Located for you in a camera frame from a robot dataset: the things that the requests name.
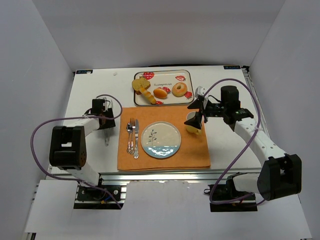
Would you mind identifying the ceramic plate with plant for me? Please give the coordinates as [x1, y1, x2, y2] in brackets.
[140, 121, 182, 159]

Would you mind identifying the twisted baguette bread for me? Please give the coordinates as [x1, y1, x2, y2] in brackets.
[139, 87, 157, 105]

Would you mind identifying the glazed bagel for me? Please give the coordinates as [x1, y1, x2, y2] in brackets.
[172, 82, 188, 97]

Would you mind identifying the yellow mug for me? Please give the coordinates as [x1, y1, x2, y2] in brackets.
[185, 111, 202, 135]

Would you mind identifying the aluminium frame rail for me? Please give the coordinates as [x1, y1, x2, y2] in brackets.
[99, 168, 263, 187]

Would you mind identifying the purple cable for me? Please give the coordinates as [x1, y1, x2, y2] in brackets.
[30, 94, 123, 210]
[205, 78, 266, 206]

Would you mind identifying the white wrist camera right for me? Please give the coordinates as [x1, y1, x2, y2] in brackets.
[194, 86, 206, 98]

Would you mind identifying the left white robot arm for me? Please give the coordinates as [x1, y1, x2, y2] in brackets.
[49, 97, 116, 186]

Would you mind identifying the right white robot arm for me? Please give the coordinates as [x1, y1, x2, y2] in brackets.
[184, 85, 302, 201]

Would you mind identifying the silver knife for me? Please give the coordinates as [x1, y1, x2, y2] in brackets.
[133, 119, 139, 159]

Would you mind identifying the sliced loaf bread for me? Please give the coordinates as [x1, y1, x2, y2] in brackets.
[131, 76, 151, 92]

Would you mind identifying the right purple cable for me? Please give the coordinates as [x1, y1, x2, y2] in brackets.
[205, 78, 266, 206]

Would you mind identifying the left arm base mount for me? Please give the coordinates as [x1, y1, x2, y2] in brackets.
[73, 184, 126, 210]

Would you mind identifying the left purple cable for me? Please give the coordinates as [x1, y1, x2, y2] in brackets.
[30, 94, 123, 210]

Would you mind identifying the silver fork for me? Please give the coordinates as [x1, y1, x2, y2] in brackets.
[129, 118, 135, 155]

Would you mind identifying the strawberry pattern tray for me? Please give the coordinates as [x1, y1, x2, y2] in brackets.
[134, 69, 195, 106]

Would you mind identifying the orange cloth placemat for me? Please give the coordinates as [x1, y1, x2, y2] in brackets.
[117, 105, 211, 171]

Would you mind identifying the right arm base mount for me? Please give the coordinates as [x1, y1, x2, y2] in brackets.
[203, 172, 259, 213]

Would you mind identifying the round orange bun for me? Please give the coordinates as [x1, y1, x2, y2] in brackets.
[153, 88, 168, 99]

